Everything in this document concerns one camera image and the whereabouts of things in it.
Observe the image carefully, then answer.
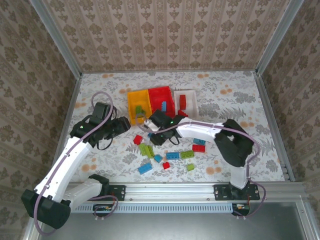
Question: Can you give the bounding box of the red plastic bin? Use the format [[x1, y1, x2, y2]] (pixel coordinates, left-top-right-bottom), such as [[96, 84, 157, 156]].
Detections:
[[146, 85, 176, 119]]

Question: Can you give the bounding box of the yellow plastic bin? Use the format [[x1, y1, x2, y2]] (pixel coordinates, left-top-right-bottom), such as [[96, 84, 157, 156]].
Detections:
[[126, 89, 154, 126]]

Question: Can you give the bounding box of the white plastic bin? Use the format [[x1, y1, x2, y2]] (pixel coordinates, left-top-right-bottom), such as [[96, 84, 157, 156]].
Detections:
[[173, 89, 200, 120]]

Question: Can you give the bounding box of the floral patterned table cover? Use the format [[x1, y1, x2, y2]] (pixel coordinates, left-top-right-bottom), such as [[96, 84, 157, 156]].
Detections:
[[53, 71, 292, 183]]

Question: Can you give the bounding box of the small black electronics box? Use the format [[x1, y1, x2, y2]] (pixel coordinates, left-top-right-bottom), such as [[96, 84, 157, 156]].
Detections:
[[92, 203, 113, 218], [231, 203, 251, 216]]

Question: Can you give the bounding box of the grey metal panel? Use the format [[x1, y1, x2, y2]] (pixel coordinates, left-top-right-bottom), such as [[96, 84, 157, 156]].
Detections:
[[23, 201, 316, 240]]

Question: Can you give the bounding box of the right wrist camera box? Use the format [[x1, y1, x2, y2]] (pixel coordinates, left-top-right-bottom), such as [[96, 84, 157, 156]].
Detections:
[[144, 119, 159, 133]]

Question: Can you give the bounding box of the left arm grey cable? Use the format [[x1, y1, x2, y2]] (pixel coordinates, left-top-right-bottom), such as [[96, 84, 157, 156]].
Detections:
[[32, 91, 120, 236]]

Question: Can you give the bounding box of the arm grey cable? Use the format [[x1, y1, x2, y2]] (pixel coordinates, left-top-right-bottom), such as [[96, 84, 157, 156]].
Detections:
[[32, 91, 120, 236], [135, 112, 267, 221]]

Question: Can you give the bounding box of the aluminium side rail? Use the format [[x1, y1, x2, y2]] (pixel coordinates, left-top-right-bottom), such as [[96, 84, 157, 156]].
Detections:
[[53, 73, 83, 161], [254, 72, 296, 182]]

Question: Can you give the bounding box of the aluminium back rail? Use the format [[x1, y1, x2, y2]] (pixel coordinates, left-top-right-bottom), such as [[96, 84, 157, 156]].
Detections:
[[81, 69, 257, 75]]

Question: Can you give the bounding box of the aluminium front rail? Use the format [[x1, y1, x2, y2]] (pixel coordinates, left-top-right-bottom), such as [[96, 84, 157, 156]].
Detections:
[[67, 181, 309, 204]]

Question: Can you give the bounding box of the white slotted cable duct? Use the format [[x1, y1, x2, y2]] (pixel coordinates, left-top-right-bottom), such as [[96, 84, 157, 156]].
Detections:
[[71, 202, 235, 214]]

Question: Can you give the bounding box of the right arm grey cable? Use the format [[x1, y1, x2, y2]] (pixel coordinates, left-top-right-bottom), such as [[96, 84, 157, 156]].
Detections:
[[135, 112, 267, 221]]

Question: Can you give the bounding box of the aluminium frame post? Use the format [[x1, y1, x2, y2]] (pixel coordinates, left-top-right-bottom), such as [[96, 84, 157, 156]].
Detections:
[[28, 0, 83, 77], [254, 0, 306, 77]]

